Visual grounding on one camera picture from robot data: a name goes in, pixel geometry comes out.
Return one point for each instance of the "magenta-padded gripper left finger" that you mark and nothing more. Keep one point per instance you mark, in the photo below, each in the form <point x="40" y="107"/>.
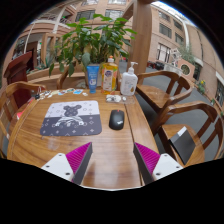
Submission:
<point x="78" y="158"/>

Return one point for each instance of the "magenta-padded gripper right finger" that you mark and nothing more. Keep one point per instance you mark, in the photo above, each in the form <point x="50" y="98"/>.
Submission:
<point x="146" y="158"/>

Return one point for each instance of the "black computer mouse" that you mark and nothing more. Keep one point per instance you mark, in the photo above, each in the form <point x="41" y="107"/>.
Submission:
<point x="116" y="120"/>

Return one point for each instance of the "grey bear-print mouse pad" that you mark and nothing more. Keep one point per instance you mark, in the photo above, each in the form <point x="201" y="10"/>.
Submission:
<point x="71" y="120"/>

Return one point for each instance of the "black grey notebook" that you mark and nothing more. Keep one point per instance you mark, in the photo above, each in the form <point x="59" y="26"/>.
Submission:
<point x="183" y="145"/>

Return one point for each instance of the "wooden armchair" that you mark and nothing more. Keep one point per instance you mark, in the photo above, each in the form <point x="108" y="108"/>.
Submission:
<point x="156" y="95"/>
<point x="200" y="110"/>
<point x="65" y="78"/>
<point x="13" y="88"/>

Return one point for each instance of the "blue white sticker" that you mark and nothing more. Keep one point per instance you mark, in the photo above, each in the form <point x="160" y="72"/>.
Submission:
<point x="78" y="91"/>

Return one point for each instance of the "clear plastic bag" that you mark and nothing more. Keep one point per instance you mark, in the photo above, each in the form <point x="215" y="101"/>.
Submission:
<point x="115" y="98"/>

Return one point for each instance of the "oval colourful sticker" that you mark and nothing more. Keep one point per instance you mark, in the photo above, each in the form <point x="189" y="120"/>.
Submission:
<point x="69" y="90"/>
<point x="61" y="92"/>

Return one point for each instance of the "bunch of keys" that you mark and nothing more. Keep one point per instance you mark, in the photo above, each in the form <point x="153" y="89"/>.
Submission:
<point x="41" y="95"/>

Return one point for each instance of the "white pump dispenser bottle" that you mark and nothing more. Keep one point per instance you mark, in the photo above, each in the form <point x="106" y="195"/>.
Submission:
<point x="128" y="83"/>

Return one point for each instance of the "blue squeeze tube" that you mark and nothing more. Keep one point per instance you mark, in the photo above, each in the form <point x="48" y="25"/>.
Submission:
<point x="92" y="77"/>

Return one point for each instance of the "yellow dish soap bottle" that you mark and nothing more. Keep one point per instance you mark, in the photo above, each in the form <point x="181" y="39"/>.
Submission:
<point x="109" y="76"/>

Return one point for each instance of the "dark red wooden podium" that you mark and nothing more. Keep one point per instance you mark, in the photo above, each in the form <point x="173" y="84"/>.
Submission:
<point x="18" y="71"/>

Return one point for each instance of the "green potted plant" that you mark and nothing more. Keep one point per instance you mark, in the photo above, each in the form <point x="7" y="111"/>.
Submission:
<point x="90" y="40"/>

